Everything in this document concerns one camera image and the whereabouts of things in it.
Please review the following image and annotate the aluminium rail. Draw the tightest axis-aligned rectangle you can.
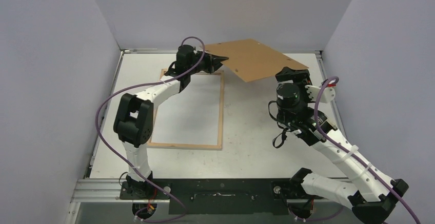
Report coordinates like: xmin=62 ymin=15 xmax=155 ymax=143
xmin=70 ymin=178 xmax=377 ymax=203

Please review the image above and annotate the white wooden picture frame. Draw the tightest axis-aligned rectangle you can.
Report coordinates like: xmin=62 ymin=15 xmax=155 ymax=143
xmin=147 ymin=68 xmax=225 ymax=151

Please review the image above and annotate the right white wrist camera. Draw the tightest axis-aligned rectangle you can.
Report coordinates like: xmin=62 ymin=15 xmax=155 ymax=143
xmin=305 ymin=84 xmax=336 ymax=104

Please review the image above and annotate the brown cardboard backing board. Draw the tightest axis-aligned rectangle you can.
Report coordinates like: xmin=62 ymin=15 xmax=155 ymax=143
xmin=205 ymin=39 xmax=308 ymax=82

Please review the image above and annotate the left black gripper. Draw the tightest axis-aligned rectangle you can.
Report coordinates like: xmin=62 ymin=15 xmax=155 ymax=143
xmin=188 ymin=50 xmax=229 ymax=75

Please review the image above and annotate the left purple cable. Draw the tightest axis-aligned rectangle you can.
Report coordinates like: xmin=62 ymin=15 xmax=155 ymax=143
xmin=94 ymin=36 xmax=206 ymax=223

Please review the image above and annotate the printed photo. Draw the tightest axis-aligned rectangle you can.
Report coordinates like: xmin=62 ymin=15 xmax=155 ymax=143
xmin=153 ymin=74 xmax=222 ymax=145

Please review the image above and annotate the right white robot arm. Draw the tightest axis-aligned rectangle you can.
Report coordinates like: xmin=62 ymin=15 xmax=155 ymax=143
xmin=272 ymin=67 xmax=409 ymax=223

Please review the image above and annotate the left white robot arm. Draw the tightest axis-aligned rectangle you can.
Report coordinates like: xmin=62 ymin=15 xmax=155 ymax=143
xmin=113 ymin=45 xmax=228 ymax=199

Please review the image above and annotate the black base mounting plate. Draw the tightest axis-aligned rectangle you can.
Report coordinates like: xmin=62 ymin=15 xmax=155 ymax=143
xmin=119 ymin=178 xmax=315 ymax=215

